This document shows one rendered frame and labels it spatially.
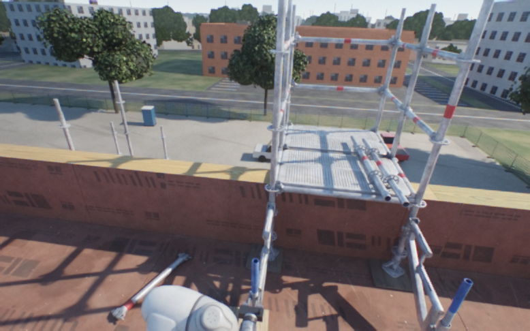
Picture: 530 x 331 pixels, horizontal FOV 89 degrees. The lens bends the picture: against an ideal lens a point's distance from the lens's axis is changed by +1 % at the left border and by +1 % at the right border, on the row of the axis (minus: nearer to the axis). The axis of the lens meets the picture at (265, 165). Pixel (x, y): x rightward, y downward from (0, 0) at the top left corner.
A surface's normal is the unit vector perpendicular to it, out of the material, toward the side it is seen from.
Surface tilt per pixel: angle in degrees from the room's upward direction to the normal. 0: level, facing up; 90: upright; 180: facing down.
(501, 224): 90
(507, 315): 0
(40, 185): 90
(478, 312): 0
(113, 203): 90
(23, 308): 0
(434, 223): 90
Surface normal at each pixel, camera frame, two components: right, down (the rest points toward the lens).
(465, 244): -0.14, 0.46
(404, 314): 0.03, -0.88
